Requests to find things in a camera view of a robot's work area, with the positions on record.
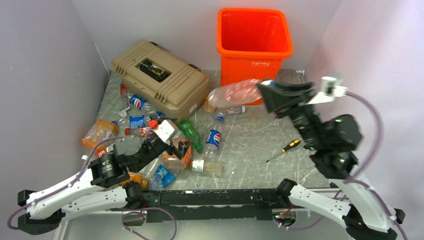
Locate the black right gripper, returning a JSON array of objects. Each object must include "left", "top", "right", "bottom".
[{"left": 254, "top": 76, "right": 324, "bottom": 149}]

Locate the green plastic bottle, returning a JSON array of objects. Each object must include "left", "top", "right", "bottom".
[{"left": 178, "top": 119, "right": 203, "bottom": 153}]

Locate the large clear red-label bottle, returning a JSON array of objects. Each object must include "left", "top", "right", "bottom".
[{"left": 203, "top": 78, "right": 262, "bottom": 113}]

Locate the small clear water bottle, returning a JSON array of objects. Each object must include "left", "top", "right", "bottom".
[{"left": 211, "top": 105, "right": 246, "bottom": 120}]

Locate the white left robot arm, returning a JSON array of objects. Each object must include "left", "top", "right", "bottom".
[{"left": 16, "top": 134, "right": 191, "bottom": 235}]

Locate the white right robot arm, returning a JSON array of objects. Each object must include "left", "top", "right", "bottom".
[{"left": 256, "top": 76, "right": 407, "bottom": 240}]

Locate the orange plastic bin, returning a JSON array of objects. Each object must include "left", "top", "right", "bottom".
[{"left": 216, "top": 7, "right": 294, "bottom": 86}]

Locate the large orange bottle centre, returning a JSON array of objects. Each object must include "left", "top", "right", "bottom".
[{"left": 162, "top": 146, "right": 192, "bottom": 171}]

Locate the large orange bottle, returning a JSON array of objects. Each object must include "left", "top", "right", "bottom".
[
  {"left": 162, "top": 146, "right": 192, "bottom": 171},
  {"left": 81, "top": 119, "right": 119, "bottom": 150}
]

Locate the crushed blue label water bottle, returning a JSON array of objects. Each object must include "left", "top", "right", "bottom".
[{"left": 145, "top": 158, "right": 177, "bottom": 190}]

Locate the clear tea bottle white label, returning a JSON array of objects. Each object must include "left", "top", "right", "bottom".
[{"left": 188, "top": 159, "right": 223, "bottom": 175}]

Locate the orange bottle near base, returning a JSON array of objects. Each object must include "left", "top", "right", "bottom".
[{"left": 118, "top": 172, "right": 150, "bottom": 190}]

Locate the yellow black screwdriver on table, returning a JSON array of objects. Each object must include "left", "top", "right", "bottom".
[{"left": 265, "top": 138, "right": 301, "bottom": 163}]

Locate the pepsi bottle blue label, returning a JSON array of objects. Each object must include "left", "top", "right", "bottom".
[{"left": 112, "top": 115, "right": 158, "bottom": 129}]

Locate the pepsi bottle near toolbox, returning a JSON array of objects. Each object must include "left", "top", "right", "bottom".
[{"left": 120, "top": 88, "right": 165, "bottom": 117}]

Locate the tan plastic toolbox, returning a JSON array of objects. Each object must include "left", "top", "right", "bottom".
[{"left": 110, "top": 39, "right": 210, "bottom": 122}]

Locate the red label clear bottle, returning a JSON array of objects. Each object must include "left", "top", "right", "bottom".
[{"left": 81, "top": 145, "right": 113, "bottom": 161}]

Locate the large orange bottle left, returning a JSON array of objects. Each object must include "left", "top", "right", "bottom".
[{"left": 81, "top": 119, "right": 119, "bottom": 150}]

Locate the screwdriver in toolbox lid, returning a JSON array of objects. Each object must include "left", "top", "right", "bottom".
[{"left": 139, "top": 59, "right": 171, "bottom": 83}]

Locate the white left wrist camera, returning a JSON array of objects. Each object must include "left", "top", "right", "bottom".
[{"left": 153, "top": 119, "right": 179, "bottom": 145}]

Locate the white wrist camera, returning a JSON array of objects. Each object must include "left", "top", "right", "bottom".
[
  {"left": 153, "top": 119, "right": 179, "bottom": 145},
  {"left": 307, "top": 76, "right": 347, "bottom": 105}
]

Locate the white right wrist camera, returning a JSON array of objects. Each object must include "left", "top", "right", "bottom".
[{"left": 307, "top": 76, "right": 347, "bottom": 105}]

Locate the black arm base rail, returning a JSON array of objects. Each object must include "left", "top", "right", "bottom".
[{"left": 121, "top": 188, "right": 293, "bottom": 223}]

